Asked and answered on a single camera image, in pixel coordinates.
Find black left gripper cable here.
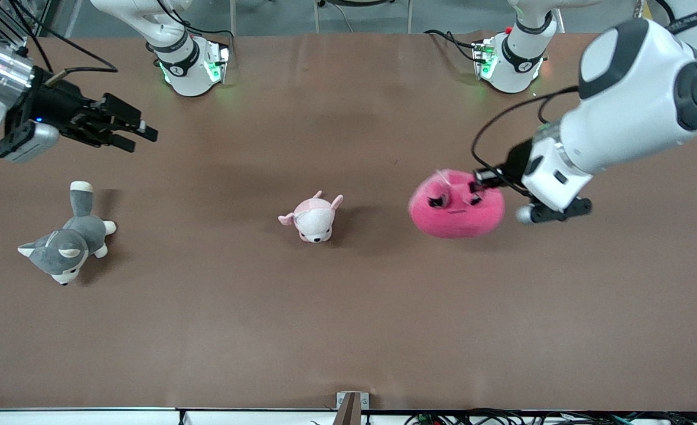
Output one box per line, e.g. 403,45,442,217
471,86,579,195

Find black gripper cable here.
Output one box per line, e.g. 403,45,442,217
6,0,119,80
471,86,579,195

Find metal table edge bracket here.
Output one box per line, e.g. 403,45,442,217
336,391,370,425

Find black cable bundle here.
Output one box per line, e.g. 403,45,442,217
405,408,697,425

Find aluminium frame profile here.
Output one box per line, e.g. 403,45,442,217
0,6,30,55

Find grey white plush husky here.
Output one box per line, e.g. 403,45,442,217
18,181,118,286

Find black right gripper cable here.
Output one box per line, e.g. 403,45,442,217
6,0,119,80

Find black arm base cable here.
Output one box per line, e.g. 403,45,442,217
424,30,479,63
154,0,234,37

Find hot pink round plush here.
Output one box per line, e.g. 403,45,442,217
408,169,506,240

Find white table edge rail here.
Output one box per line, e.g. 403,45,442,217
0,407,697,425

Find pale pink plush puppy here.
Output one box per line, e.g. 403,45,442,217
278,190,344,244

